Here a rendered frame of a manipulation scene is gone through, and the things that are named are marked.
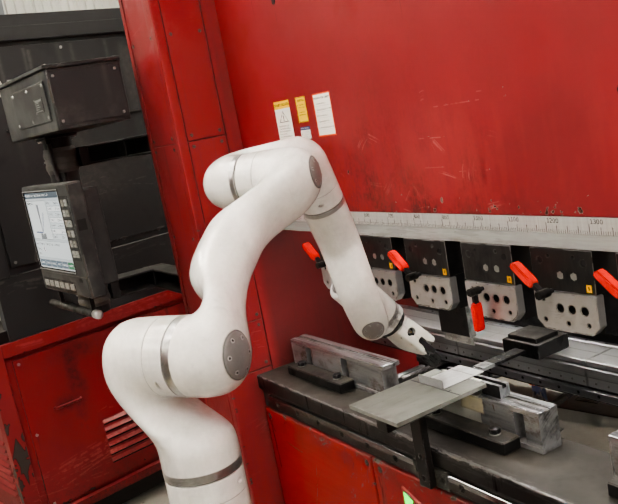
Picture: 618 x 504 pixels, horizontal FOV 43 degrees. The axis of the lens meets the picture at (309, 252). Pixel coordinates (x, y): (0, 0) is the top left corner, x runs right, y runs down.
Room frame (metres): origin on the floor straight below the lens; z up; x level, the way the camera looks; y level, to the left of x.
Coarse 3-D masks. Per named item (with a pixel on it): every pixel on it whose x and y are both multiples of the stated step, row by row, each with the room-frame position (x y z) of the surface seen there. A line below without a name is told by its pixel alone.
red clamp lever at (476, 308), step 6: (474, 288) 1.63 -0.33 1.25; (480, 288) 1.63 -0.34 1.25; (468, 294) 1.63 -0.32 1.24; (474, 294) 1.62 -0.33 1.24; (474, 300) 1.63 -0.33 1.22; (474, 306) 1.62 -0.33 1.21; (480, 306) 1.63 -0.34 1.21; (474, 312) 1.62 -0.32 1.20; (480, 312) 1.63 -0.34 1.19; (474, 318) 1.63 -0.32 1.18; (480, 318) 1.62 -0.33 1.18; (474, 324) 1.63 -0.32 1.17; (480, 324) 1.62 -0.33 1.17; (480, 330) 1.62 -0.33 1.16
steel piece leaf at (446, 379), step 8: (424, 376) 1.78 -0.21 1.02; (432, 376) 1.82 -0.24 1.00; (440, 376) 1.81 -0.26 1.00; (448, 376) 1.80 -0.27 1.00; (456, 376) 1.79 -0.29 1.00; (464, 376) 1.78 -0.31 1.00; (472, 376) 1.77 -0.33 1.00; (432, 384) 1.75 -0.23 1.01; (440, 384) 1.73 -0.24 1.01; (448, 384) 1.75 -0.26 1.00
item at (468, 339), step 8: (440, 312) 1.83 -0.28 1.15; (448, 312) 1.81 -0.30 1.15; (456, 312) 1.78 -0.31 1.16; (464, 312) 1.76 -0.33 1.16; (440, 320) 1.84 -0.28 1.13; (448, 320) 1.81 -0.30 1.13; (456, 320) 1.79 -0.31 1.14; (464, 320) 1.76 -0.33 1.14; (472, 320) 1.76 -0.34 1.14; (448, 328) 1.82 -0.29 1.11; (456, 328) 1.79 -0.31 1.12; (464, 328) 1.77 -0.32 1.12; (472, 328) 1.76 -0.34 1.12; (448, 336) 1.83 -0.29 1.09; (456, 336) 1.81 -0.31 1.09; (464, 336) 1.77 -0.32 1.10; (472, 336) 1.76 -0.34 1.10; (472, 344) 1.76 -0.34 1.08
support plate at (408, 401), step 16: (400, 384) 1.81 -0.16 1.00; (416, 384) 1.79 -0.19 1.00; (464, 384) 1.73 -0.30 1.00; (480, 384) 1.71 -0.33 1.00; (368, 400) 1.74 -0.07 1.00; (384, 400) 1.73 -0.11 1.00; (400, 400) 1.71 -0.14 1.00; (416, 400) 1.69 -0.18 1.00; (432, 400) 1.67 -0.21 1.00; (448, 400) 1.66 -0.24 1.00; (384, 416) 1.63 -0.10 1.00; (400, 416) 1.62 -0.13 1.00; (416, 416) 1.61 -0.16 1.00
